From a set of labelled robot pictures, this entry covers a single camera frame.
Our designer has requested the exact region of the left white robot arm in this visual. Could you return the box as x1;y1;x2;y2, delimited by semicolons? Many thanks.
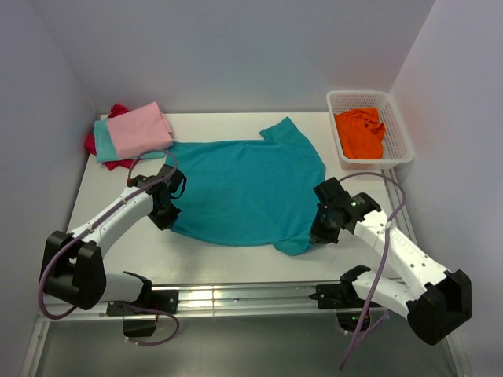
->
38;186;180;319

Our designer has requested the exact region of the aluminium mounting rail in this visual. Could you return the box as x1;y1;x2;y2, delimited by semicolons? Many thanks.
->
44;280;339;321

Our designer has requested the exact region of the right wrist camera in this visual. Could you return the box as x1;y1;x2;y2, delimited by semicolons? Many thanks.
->
313;178;382;223

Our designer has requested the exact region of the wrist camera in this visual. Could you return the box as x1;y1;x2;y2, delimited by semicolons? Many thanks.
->
127;164;187;199
313;178;382;223

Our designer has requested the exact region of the folded pink t shirt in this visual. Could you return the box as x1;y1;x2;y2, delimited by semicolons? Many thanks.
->
106;102;174;159

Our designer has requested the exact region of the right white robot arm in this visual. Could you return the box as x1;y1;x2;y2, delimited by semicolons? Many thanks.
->
310;207;472;345

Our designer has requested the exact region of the folded red t shirt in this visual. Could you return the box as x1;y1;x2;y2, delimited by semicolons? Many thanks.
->
83;104;137;171

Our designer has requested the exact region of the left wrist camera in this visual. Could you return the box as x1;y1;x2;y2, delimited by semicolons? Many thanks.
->
127;164;187;199

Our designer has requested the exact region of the orange crumpled t shirt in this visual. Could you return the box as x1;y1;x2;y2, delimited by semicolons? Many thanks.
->
334;108;385;159

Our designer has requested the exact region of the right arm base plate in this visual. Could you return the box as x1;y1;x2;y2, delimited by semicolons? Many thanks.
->
309;283;359;310

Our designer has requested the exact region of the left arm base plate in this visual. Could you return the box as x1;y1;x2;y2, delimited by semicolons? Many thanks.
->
106;290;179;317

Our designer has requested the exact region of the folded light teal t shirt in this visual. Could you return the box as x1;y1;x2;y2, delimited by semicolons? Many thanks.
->
94;119;173;163

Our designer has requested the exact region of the white plastic basket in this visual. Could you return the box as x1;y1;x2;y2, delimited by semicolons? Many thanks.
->
326;90;413;170

